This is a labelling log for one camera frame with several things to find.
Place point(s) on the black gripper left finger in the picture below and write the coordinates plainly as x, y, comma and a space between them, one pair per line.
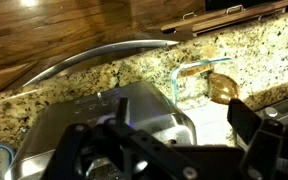
140, 146

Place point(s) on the black panini grill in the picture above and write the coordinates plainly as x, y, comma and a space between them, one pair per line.
285, 108

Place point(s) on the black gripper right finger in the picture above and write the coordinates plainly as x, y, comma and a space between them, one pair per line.
267, 150

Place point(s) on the stainless steel two-slot toaster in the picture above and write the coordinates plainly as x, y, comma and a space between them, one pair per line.
150, 106

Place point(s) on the square clear glass dish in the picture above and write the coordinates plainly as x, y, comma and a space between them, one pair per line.
175, 80

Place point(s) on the wide toasted bread slice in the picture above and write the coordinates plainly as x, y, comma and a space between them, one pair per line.
223, 88

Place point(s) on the wooden lower drawer cabinet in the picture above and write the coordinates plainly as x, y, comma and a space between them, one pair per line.
217, 20

